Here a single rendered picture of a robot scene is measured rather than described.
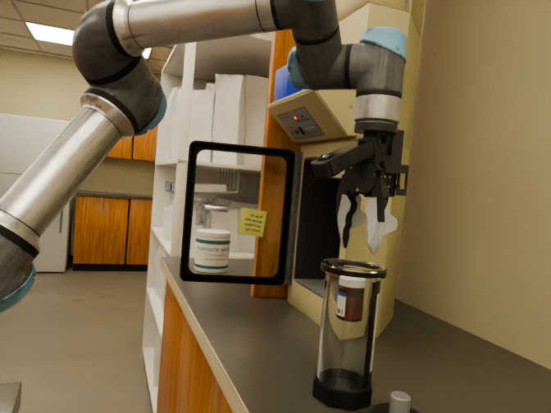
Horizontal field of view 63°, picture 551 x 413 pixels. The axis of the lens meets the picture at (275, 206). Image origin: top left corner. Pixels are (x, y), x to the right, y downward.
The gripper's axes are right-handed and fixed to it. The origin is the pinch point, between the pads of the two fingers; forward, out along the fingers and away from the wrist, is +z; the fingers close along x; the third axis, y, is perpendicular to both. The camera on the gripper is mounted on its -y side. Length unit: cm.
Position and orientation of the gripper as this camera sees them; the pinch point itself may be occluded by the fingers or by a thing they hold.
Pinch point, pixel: (356, 243)
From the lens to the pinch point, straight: 76.0
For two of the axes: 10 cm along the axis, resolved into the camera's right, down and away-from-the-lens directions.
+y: 8.2, 0.4, 5.7
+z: -0.8, 10.0, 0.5
